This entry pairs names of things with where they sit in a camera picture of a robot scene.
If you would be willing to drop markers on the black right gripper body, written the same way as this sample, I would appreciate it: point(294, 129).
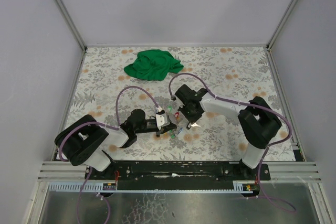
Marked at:
point(187, 111)

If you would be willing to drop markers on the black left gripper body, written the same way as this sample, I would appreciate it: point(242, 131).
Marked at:
point(163, 130)

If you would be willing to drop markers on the black key fob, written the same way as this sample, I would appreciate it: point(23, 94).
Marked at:
point(189, 125)

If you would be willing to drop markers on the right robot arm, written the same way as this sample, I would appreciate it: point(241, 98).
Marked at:
point(259, 123)

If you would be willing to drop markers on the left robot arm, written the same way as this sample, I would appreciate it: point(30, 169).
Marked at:
point(82, 142)

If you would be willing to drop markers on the floral table mat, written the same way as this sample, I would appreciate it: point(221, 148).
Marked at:
point(107, 93)

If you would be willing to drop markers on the green crumpled cloth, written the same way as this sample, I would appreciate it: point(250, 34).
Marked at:
point(153, 65)

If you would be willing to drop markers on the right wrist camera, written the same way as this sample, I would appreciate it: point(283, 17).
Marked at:
point(177, 102)

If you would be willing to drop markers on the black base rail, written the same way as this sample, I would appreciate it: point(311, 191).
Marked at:
point(179, 175)

